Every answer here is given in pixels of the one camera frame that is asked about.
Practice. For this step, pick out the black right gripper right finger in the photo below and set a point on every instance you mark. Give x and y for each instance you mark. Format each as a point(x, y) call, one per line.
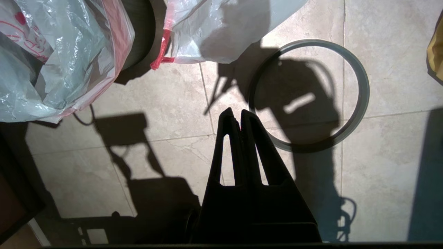
point(283, 204)

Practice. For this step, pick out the yellow plastic bag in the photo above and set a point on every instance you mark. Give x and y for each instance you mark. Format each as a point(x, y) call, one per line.
point(436, 52)

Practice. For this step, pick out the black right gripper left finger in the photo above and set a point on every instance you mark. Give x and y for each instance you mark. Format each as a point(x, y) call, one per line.
point(221, 207)

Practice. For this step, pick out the clear plastic bag red print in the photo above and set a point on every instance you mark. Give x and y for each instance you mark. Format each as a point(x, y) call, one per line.
point(69, 52)

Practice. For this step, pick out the white plastic bag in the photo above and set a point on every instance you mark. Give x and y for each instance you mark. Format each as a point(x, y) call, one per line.
point(207, 27)

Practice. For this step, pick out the black round trash bin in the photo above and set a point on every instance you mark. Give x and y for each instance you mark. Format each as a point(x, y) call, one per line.
point(140, 34)

